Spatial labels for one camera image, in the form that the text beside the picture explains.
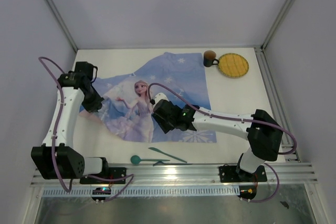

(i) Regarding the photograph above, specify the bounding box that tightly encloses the blue pink Elsa cloth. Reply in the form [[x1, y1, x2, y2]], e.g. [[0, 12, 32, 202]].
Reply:
[[79, 52, 217, 143]]

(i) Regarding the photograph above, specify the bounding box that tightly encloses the teal plastic spoon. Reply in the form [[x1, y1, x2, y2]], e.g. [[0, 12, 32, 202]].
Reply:
[[130, 155, 169, 165]]

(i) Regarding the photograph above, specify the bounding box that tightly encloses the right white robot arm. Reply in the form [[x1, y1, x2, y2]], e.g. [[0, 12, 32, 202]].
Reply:
[[151, 93, 283, 182]]

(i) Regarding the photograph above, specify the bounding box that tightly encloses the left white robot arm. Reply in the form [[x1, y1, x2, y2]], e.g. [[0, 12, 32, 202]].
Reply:
[[31, 61, 110, 183]]

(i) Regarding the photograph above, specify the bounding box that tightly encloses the teal plastic knife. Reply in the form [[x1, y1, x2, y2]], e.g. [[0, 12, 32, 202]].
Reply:
[[148, 147, 187, 164]]

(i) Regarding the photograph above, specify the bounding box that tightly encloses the dark teal plastic fork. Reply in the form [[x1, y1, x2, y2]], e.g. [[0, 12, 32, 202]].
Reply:
[[153, 161, 191, 166]]

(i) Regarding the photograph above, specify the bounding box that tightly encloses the brown paper cup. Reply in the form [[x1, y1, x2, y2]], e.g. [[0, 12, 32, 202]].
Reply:
[[203, 50, 219, 67]]

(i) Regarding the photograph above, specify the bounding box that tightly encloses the yellow woven round plate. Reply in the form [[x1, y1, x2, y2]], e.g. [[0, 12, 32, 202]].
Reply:
[[217, 53, 249, 78]]

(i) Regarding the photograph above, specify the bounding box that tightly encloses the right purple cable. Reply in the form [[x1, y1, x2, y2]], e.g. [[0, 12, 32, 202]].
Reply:
[[147, 82, 298, 204]]

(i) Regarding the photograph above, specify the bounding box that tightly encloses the purple cable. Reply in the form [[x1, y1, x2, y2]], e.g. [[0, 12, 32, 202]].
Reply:
[[147, 82, 298, 204], [38, 56, 136, 204]]

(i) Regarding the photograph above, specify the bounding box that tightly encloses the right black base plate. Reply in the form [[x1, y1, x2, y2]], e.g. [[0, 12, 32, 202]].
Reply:
[[218, 164, 268, 183]]

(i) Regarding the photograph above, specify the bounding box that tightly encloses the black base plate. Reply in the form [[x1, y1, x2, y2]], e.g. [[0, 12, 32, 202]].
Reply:
[[79, 167, 127, 185], [218, 164, 268, 183]]

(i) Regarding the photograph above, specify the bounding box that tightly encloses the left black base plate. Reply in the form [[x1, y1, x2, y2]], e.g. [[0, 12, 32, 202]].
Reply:
[[79, 167, 127, 185]]

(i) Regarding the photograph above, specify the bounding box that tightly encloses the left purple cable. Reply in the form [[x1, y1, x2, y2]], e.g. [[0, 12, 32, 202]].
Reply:
[[38, 56, 136, 204]]

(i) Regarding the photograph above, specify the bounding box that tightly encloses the white slotted cable duct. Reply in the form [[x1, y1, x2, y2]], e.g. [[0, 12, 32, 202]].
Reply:
[[42, 185, 240, 198]]

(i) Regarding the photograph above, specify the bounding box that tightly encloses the right aluminium side rail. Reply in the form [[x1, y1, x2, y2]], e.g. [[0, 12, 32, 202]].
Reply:
[[254, 47, 301, 163]]

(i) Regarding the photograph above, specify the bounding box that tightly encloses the aluminium front rail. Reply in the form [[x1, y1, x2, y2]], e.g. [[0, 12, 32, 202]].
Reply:
[[30, 163, 318, 187]]

